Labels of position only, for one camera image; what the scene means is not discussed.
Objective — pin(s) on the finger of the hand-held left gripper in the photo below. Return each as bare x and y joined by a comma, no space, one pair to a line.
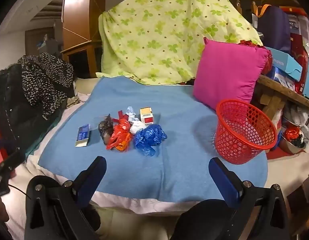
0,146
12,160

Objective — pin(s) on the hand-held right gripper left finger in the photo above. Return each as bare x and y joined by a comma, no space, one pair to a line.
94,177

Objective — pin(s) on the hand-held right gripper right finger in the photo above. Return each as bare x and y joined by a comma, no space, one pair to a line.
224,182

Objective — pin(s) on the red plastic basket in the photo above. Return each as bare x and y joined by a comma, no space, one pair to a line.
234,152

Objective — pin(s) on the blue white carton box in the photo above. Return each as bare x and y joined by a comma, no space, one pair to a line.
83,135

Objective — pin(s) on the dark plastic bag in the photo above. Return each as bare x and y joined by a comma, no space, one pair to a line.
105,130

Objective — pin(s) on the orange red plastic bag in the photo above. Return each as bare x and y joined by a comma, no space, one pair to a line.
119,135

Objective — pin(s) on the white cloth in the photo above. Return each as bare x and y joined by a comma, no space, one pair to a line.
137,127

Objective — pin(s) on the red white carton box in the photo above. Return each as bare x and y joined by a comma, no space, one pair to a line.
147,116

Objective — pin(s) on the person's left hand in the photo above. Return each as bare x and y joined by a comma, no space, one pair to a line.
0,211

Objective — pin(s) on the teal cloth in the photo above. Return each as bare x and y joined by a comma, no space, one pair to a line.
32,150

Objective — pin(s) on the black jacket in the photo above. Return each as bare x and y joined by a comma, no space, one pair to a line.
14,120

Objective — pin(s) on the pale pink bed sheet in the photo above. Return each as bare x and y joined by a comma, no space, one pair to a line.
132,206

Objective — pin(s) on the red floor mat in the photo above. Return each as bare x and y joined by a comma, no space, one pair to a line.
273,153

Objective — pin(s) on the blue blanket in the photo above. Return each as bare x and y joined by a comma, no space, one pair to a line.
157,170

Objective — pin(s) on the metal basin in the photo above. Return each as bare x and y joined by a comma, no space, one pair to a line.
287,147

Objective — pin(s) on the beige patterned cloth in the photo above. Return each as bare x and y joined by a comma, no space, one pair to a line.
73,101

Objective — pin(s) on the black white spotted garment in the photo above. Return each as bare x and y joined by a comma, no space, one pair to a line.
44,80

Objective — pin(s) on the red bag in basin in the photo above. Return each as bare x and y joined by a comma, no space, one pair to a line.
292,132

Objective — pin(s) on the wooden bench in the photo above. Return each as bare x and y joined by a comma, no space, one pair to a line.
272,97

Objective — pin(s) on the white plastic bags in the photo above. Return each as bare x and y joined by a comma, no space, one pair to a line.
298,115

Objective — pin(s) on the pink pillow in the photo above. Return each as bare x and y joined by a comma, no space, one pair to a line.
224,72

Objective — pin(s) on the white blue flat box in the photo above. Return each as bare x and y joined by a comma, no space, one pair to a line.
282,78

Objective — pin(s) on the shiny red bag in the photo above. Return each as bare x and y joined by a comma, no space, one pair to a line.
268,60

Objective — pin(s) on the blue shoe box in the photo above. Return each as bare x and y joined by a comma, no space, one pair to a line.
284,62

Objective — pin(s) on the red gift box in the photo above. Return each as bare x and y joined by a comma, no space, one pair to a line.
298,60

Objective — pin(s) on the curved wooden panel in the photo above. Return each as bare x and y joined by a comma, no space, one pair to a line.
77,12

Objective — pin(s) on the green floral quilt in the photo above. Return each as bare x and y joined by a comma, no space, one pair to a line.
157,30

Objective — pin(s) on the navy tote bag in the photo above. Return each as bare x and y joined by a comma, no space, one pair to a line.
273,25

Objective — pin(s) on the clear plastic storage box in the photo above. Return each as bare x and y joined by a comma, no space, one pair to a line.
295,20

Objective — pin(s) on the round wooden tabletop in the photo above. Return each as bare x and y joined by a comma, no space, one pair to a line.
279,0

